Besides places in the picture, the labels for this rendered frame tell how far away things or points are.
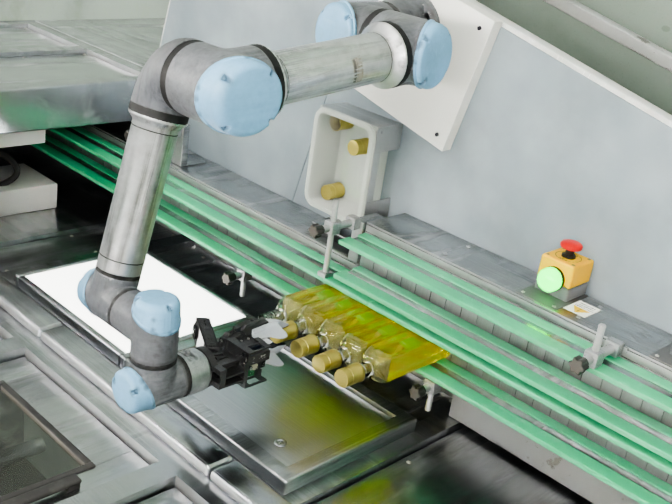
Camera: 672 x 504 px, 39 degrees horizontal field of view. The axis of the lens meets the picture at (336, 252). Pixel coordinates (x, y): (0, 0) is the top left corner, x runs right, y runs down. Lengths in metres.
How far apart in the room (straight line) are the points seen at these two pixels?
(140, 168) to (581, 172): 0.78
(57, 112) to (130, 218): 0.93
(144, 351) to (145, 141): 0.33
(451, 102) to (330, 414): 0.65
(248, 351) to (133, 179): 0.35
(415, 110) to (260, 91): 0.60
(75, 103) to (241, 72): 1.13
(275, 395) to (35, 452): 0.45
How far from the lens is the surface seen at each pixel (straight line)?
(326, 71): 1.52
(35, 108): 2.40
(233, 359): 1.63
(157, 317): 1.48
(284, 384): 1.86
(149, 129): 1.52
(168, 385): 1.55
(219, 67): 1.38
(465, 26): 1.86
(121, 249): 1.56
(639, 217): 1.73
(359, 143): 2.01
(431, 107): 1.91
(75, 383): 1.87
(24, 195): 2.61
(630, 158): 1.72
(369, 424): 1.78
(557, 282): 1.72
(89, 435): 1.76
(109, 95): 2.50
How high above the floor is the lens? 2.27
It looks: 44 degrees down
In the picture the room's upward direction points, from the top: 105 degrees counter-clockwise
